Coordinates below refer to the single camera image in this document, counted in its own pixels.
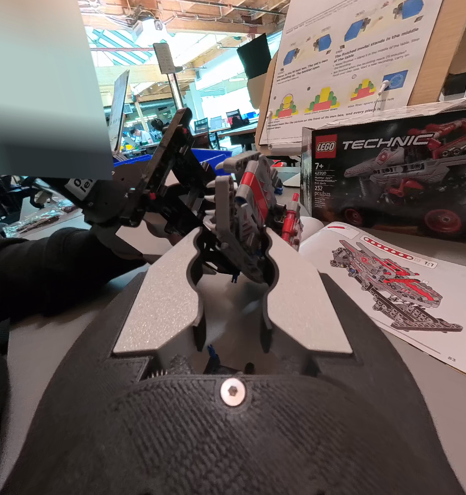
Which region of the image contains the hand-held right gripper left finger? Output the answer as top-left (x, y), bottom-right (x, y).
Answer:
top-left (112, 227), bottom-right (206, 354)

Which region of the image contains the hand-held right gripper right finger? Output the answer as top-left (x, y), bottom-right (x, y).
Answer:
top-left (261, 228), bottom-right (353, 354)

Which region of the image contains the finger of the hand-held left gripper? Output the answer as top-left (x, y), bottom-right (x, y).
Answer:
top-left (115, 220), bottom-right (179, 267)

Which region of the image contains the grey black toy brick model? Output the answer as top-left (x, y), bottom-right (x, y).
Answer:
top-left (123, 108), bottom-right (305, 285)

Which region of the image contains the clear plastic bag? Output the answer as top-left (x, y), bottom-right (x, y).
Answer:
top-left (3, 205), bottom-right (79, 237)

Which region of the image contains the white standing board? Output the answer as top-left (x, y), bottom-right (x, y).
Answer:
top-left (109, 70), bottom-right (130, 155)

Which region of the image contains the white instruction booklet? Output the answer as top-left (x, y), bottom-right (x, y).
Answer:
top-left (295, 217), bottom-right (466, 381)

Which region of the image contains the blue storage bin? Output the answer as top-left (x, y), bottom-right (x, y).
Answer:
top-left (113, 149), bottom-right (234, 176)

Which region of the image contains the grey panel on black stand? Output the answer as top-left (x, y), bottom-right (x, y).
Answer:
top-left (153, 43), bottom-right (187, 113)

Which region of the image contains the black toy set box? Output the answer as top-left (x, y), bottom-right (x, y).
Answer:
top-left (301, 102), bottom-right (466, 246)

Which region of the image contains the white printed instruction sheet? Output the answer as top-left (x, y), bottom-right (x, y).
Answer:
top-left (266, 0), bottom-right (444, 145)

